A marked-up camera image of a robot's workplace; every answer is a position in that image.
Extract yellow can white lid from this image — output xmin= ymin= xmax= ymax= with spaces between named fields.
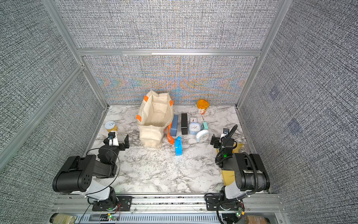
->
xmin=104 ymin=121 xmax=117 ymax=133

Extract black rectangular clock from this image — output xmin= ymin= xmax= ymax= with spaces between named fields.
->
xmin=181 ymin=113 xmax=188 ymax=135

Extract light blue round alarm clock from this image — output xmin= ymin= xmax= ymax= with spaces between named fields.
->
xmin=188 ymin=122 xmax=201 ymax=135

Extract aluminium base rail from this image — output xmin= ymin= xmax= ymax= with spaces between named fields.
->
xmin=50 ymin=193 xmax=289 ymax=224

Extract bright blue plastic clock stand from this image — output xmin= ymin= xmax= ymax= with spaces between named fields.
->
xmin=174 ymin=136 xmax=182 ymax=156

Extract large blue rectangular alarm clock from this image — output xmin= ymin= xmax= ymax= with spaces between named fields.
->
xmin=170 ymin=114 xmax=178 ymax=137

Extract small clear alarm clock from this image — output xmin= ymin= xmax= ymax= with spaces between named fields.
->
xmin=190 ymin=117 xmax=197 ymax=123

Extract mint green cube clock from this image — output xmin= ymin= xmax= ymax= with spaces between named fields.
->
xmin=201 ymin=122 xmax=208 ymax=130

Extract orange lid drink cup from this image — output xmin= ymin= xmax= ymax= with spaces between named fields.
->
xmin=197 ymin=99 xmax=210 ymax=115

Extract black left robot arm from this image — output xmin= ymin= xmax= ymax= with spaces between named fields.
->
xmin=52 ymin=131 xmax=130 ymax=211

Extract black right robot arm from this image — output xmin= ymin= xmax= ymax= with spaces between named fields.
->
xmin=208 ymin=125 xmax=270 ymax=204

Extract cream canvas bag orange handles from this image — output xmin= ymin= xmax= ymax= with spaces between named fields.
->
xmin=136 ymin=91 xmax=174 ymax=148

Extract yellow cutting board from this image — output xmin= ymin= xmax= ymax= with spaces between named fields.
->
xmin=215 ymin=141 xmax=244 ymax=186

